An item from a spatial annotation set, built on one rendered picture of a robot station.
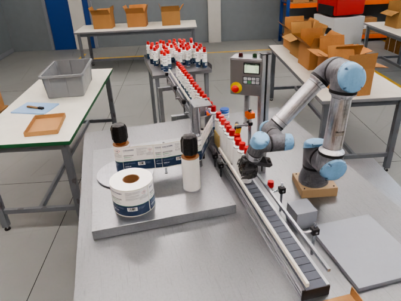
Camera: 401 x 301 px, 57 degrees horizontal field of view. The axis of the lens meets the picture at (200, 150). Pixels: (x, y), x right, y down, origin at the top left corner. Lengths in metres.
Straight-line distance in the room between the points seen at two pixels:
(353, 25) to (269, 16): 2.79
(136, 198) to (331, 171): 0.89
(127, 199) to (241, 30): 8.13
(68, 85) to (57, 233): 1.33
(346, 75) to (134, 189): 1.01
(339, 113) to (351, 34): 5.78
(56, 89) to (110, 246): 2.25
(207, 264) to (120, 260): 0.36
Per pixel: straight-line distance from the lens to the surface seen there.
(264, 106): 1.95
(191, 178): 1.82
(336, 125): 1.71
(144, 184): 1.71
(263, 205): 1.79
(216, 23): 9.35
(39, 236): 3.29
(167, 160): 2.01
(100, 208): 1.86
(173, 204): 1.80
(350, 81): 1.63
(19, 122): 3.31
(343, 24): 7.29
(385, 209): 1.99
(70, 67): 4.18
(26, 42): 10.20
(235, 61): 1.89
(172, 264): 1.58
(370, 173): 2.26
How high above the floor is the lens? 1.94
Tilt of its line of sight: 28 degrees down
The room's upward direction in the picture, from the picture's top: 3 degrees counter-clockwise
